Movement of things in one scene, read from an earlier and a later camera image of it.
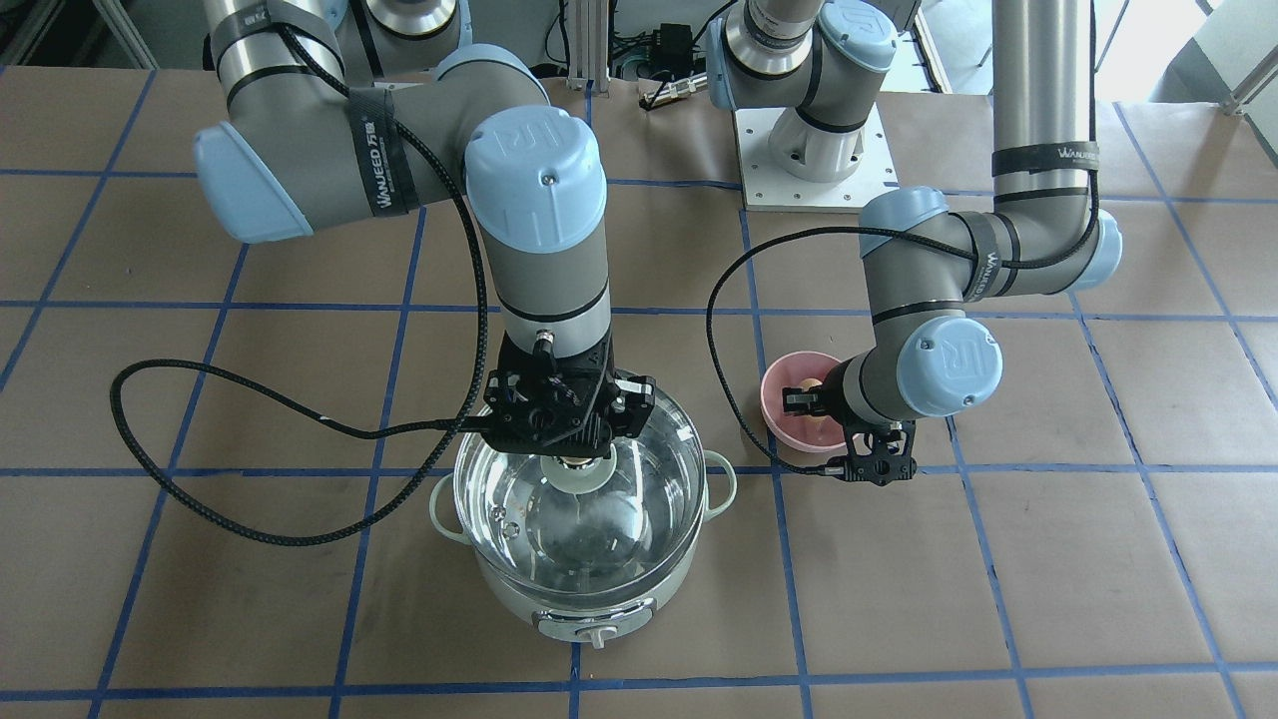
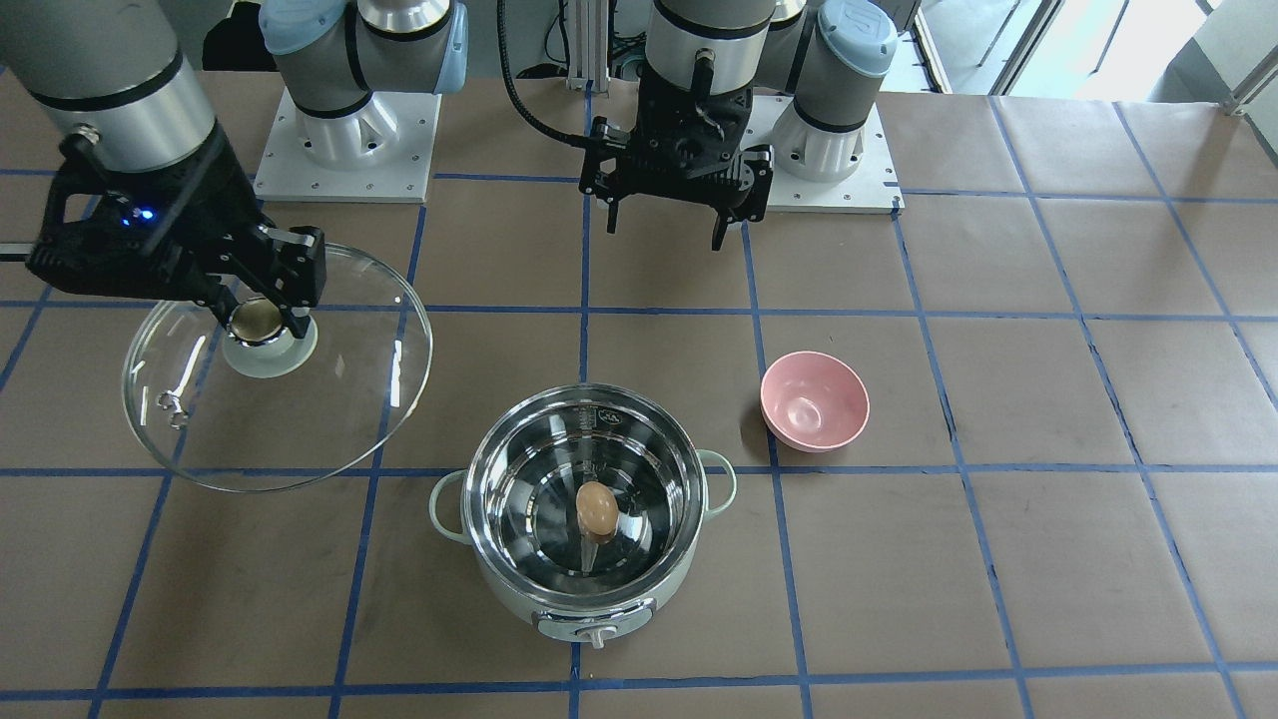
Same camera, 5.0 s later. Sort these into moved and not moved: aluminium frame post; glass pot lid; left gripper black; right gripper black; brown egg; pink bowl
Moved: right gripper black; left gripper black; glass pot lid; brown egg
Not moved: aluminium frame post; pink bowl
